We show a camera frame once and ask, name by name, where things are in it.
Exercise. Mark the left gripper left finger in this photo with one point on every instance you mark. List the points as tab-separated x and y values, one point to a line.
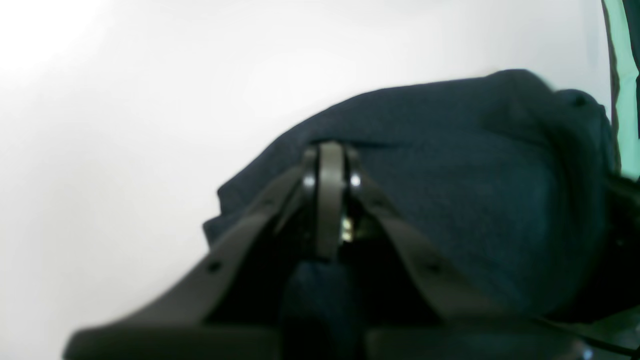
226	307

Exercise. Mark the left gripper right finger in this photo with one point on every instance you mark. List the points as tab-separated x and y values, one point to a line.
468	325

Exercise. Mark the dark navy long-sleeve shirt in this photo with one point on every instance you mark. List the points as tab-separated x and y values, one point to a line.
502	175

